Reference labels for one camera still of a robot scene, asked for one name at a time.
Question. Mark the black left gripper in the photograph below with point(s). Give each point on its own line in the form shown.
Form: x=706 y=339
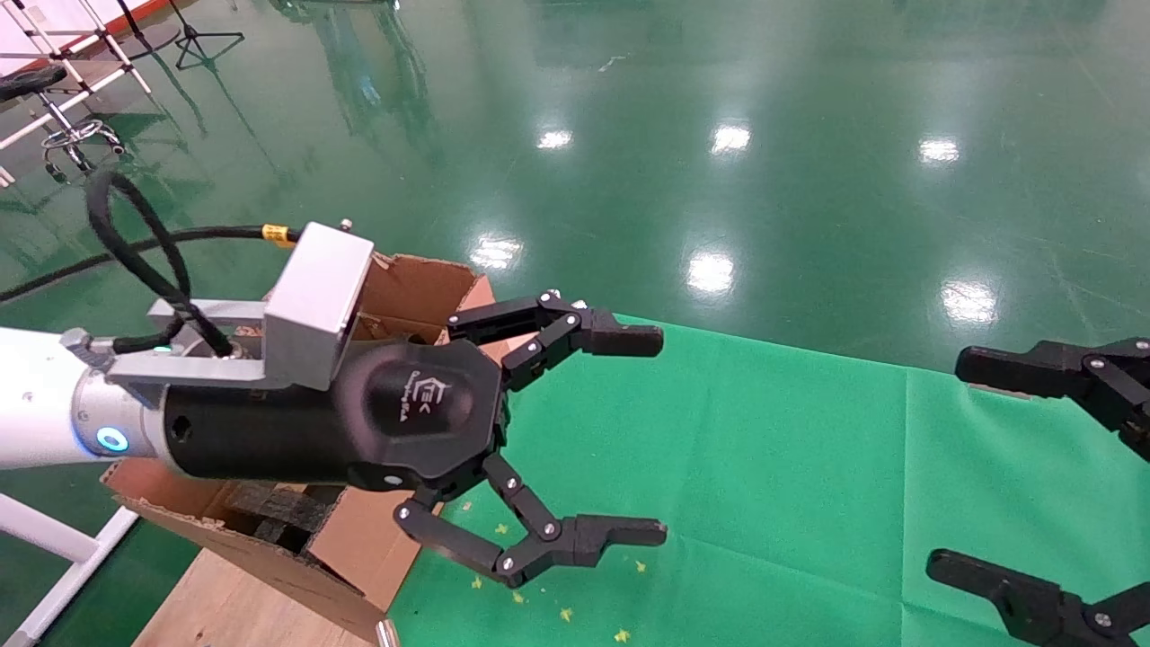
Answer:
x=395 y=413

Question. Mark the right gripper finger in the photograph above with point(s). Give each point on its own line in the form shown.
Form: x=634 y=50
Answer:
x=1033 y=611
x=1069 y=368

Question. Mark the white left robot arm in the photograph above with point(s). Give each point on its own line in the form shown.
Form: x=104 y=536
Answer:
x=45 y=395

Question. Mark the large open torn carton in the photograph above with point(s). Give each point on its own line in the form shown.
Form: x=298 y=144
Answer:
x=359 y=548

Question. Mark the green table cloth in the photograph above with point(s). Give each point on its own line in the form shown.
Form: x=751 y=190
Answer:
x=809 y=485

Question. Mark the grey foam insert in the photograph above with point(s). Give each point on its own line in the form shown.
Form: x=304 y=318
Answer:
x=278 y=512

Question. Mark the black microphone stand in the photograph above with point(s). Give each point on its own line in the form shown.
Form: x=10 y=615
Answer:
x=202 y=36

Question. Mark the black round stool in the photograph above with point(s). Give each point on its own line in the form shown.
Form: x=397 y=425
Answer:
x=76 y=135

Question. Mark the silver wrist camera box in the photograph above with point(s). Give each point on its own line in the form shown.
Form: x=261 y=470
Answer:
x=314 y=296

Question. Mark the white table frame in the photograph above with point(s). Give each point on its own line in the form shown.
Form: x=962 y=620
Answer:
x=54 y=539

